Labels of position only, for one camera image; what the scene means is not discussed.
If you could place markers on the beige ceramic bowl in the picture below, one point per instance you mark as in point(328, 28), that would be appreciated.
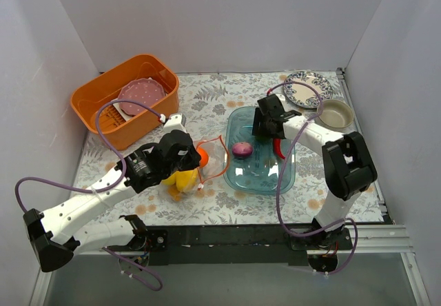
point(336, 114)

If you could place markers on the purple onion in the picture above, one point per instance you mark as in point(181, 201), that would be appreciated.
point(242, 150)

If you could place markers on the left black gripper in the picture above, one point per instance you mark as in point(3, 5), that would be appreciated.
point(192, 154)

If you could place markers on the orange fruit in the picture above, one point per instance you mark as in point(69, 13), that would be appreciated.
point(204, 157)

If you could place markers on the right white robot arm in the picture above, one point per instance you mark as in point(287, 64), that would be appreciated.
point(347, 163)

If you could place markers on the blue floral plate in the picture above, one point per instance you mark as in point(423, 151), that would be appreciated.
point(303, 96)

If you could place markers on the orange ginger root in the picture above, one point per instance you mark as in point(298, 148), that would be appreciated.
point(175, 193)

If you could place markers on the pink dotted plate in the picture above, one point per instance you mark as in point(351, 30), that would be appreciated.
point(145, 91)

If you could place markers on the yellow lemon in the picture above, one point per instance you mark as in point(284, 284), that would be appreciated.
point(170, 180)

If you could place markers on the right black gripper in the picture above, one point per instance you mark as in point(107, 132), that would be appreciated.
point(262, 127)

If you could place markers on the floral table mat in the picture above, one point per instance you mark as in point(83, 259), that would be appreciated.
point(207, 100)

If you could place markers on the clear zip top bag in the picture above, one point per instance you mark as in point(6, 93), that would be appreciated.
point(216, 167)

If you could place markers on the orange plastic bin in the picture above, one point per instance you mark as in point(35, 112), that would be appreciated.
point(89, 98)

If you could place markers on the white card in bin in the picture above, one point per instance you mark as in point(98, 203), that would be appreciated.
point(119, 110)

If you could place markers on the red chili pepper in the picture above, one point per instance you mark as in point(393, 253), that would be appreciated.
point(277, 149)

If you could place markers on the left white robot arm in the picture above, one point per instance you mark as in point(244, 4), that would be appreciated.
point(64, 231)

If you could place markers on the yellow bell pepper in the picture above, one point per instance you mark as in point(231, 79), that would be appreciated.
point(186, 180)

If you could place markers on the teal glass tray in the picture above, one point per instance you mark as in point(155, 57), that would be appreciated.
point(258, 173)

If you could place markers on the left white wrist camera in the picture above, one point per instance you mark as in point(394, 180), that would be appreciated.
point(175, 122)

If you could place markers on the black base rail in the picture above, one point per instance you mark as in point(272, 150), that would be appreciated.
point(220, 244)

